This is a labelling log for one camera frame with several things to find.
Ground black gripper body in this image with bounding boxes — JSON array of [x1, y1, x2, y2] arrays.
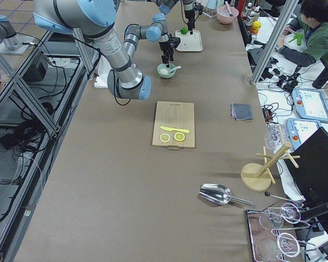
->
[[159, 34, 180, 56], [184, 7, 202, 27]]

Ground white plastic spoon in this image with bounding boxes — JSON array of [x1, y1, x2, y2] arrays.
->
[[167, 66, 181, 74]]

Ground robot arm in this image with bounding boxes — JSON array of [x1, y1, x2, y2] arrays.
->
[[33, 1, 180, 100], [151, 0, 203, 35]]

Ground light green bowl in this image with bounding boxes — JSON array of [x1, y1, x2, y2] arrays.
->
[[157, 63, 176, 79]]

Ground pink bowl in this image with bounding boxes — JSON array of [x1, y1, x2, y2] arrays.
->
[[216, 6, 239, 25]]

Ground green lime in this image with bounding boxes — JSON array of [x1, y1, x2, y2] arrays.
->
[[180, 27, 189, 34]]

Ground beige rabbit tray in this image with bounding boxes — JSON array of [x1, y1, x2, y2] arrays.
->
[[175, 30, 203, 52]]

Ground bamboo cutting board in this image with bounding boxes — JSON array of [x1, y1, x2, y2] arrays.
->
[[152, 101, 195, 150]]

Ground yellow plastic knife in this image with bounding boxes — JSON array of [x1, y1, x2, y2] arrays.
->
[[160, 126, 190, 134]]

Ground thin lemon slice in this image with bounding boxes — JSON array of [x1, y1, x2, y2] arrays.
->
[[174, 132, 186, 142]]

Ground thick lemon slice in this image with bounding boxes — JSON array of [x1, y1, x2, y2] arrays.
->
[[160, 133, 171, 142]]

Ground grey folded cloth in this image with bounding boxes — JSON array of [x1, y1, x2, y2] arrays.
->
[[231, 103, 254, 121]]

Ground seated person green jacket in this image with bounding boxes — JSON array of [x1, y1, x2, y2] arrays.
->
[[276, 0, 328, 67]]

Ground upper teach pendant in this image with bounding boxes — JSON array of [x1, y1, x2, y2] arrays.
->
[[291, 87, 328, 123]]

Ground teach pendant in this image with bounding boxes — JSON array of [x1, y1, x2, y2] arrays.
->
[[286, 118, 321, 150], [291, 87, 328, 123]]

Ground metal scoop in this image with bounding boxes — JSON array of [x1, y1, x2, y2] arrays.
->
[[199, 183, 253, 206]]

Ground lower teach pendant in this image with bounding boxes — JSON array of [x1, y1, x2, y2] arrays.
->
[[286, 118, 321, 150]]

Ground wooden mug tree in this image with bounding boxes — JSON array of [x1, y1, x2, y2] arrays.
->
[[241, 126, 300, 192]]

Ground black monitor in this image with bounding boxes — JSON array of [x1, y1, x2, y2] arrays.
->
[[285, 127, 328, 234]]

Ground metal glass rack tray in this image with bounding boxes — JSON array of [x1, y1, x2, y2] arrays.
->
[[245, 202, 317, 261]]

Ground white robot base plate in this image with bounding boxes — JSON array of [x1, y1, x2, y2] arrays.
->
[[94, 56, 111, 89]]

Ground aluminium frame post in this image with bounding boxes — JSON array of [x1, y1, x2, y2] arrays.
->
[[250, 0, 298, 86]]

